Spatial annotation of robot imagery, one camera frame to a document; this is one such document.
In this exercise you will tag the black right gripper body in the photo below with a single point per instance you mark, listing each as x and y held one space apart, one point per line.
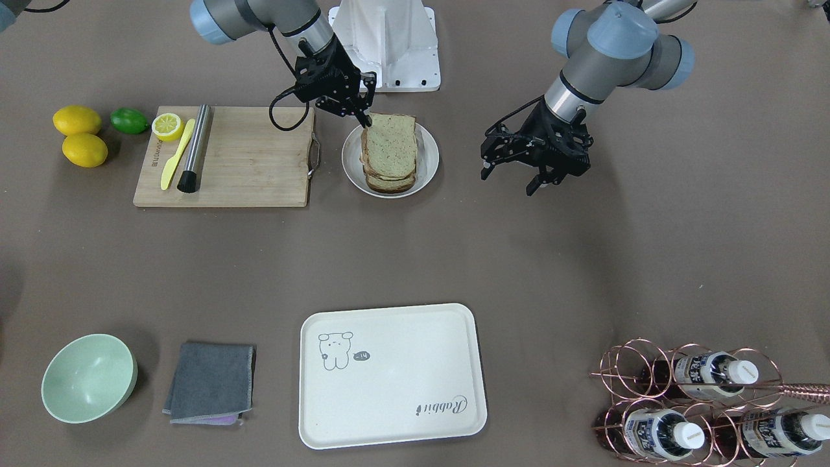
345 73

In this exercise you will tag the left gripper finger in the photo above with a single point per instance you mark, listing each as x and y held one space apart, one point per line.
539 180
488 168

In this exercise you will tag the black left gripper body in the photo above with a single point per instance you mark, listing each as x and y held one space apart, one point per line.
535 128

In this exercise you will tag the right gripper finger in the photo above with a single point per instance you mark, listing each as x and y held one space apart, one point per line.
363 118

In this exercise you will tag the bread slice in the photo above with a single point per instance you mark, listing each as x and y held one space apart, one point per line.
390 125
389 185

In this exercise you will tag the white round plate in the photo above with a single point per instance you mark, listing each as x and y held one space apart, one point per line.
428 162

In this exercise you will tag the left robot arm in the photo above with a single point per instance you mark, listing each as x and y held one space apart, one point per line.
616 45

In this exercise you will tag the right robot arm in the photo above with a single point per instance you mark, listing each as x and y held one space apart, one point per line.
301 23

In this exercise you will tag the cream rabbit tray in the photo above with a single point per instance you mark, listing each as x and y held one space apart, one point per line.
389 375

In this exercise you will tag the wooden cutting board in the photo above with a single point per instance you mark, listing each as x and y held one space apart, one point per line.
247 162

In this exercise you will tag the half cut lemon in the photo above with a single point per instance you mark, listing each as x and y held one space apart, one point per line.
168 127

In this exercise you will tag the steel muddler black tip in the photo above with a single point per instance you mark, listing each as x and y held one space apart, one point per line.
190 178

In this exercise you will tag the yellow plastic knife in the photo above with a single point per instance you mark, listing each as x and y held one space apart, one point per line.
171 165

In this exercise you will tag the green lime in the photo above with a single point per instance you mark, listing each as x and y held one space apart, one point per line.
129 121

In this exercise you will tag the tea bottle front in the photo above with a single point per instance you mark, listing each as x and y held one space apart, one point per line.
710 376

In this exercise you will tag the tea bottle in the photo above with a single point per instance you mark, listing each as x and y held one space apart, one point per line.
710 376
656 434
776 433

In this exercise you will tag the whole yellow lemon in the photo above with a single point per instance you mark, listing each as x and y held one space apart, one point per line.
76 119

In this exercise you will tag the tea bottle middle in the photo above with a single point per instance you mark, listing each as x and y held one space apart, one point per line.
656 434

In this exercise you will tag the grey folded cloth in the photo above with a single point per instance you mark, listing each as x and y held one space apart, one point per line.
212 384

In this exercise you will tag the tea bottle back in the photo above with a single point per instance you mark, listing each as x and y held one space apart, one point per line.
776 433

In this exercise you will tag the mint green bowl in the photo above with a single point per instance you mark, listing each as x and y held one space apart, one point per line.
90 377

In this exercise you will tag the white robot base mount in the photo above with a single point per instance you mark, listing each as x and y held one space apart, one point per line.
397 40

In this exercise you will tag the copper wire bottle rack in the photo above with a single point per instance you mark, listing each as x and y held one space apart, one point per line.
620 367

